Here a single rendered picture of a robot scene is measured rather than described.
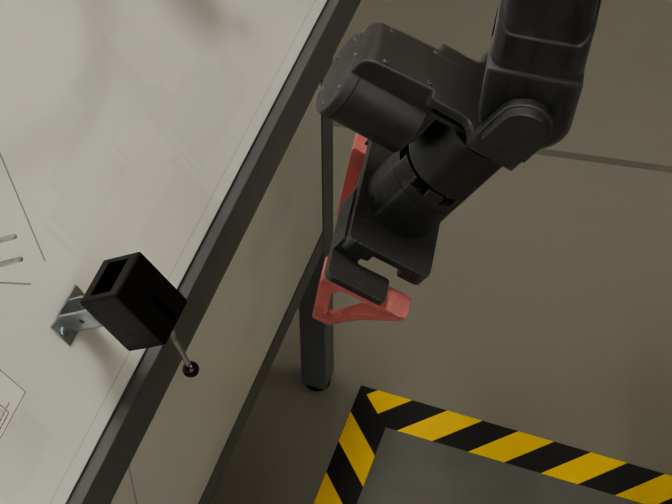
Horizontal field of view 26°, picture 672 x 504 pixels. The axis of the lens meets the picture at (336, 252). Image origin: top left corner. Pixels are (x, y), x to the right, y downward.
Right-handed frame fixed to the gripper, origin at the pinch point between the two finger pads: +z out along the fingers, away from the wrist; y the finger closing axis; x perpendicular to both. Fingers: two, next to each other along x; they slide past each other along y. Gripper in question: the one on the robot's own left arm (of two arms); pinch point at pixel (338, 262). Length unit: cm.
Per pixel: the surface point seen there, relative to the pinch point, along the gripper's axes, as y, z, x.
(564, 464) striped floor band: -49, 78, 74
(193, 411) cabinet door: -14, 50, 7
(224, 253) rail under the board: -15.7, 25.7, -1.3
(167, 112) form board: -21.7, 18.4, -12.3
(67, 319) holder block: 1.8, 19.9, -14.0
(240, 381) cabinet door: -26, 59, 15
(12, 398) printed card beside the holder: 9.8, 21.0, -15.7
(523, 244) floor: -90, 84, 65
